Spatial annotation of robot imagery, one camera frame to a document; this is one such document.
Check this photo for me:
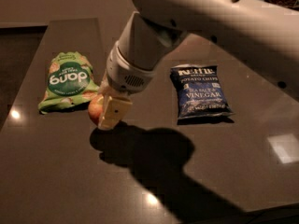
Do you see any green rice chip bag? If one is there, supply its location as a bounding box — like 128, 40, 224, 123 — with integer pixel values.
38, 51, 99, 114

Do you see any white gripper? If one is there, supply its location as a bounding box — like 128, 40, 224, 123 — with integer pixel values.
98, 42, 154, 131

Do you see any red yellow apple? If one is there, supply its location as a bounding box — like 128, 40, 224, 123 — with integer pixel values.
88, 94, 104, 125

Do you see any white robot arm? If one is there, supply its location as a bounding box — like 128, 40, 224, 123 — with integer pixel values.
98, 0, 299, 130

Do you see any blue kettle chips bag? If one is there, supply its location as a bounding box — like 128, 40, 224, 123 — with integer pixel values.
170, 64, 233, 120

